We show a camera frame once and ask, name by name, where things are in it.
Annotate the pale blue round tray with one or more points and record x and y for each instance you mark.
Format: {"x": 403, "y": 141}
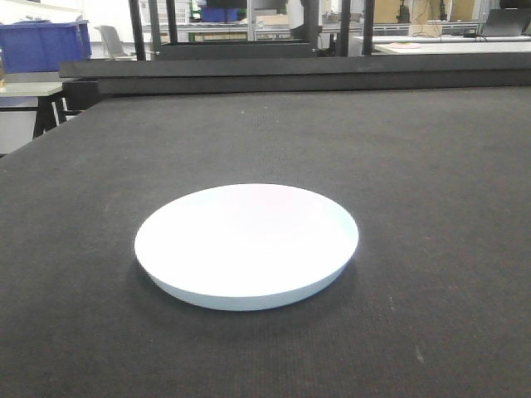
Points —
{"x": 246, "y": 247}

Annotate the black foam board stack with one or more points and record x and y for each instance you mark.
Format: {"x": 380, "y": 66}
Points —
{"x": 386, "y": 72}

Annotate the grey office chair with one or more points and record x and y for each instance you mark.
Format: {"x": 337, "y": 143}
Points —
{"x": 112, "y": 44}

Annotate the white background table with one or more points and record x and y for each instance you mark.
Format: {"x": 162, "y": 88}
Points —
{"x": 425, "y": 45}

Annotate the blue plastic crate background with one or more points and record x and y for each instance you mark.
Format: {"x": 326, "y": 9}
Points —
{"x": 41, "y": 46}

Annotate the black metal frame rack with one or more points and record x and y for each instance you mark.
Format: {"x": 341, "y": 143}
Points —
{"x": 222, "y": 30}

